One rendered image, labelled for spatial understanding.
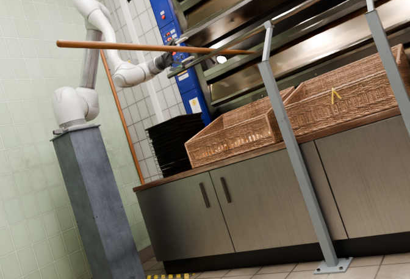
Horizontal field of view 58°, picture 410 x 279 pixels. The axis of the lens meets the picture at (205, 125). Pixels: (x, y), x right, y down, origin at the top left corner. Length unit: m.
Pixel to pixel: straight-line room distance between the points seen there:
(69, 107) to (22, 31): 0.90
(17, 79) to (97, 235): 1.21
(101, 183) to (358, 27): 1.65
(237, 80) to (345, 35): 0.72
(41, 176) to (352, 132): 1.90
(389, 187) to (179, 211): 1.12
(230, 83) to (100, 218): 1.16
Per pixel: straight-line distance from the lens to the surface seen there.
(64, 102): 2.28
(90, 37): 2.52
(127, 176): 3.04
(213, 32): 2.52
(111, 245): 2.20
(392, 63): 1.56
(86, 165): 2.19
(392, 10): 2.19
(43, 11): 3.17
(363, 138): 1.65
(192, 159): 2.12
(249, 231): 1.98
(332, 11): 2.25
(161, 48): 1.84
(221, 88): 2.53
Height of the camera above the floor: 0.64
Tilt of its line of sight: 4 degrees up
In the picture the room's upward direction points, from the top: 18 degrees counter-clockwise
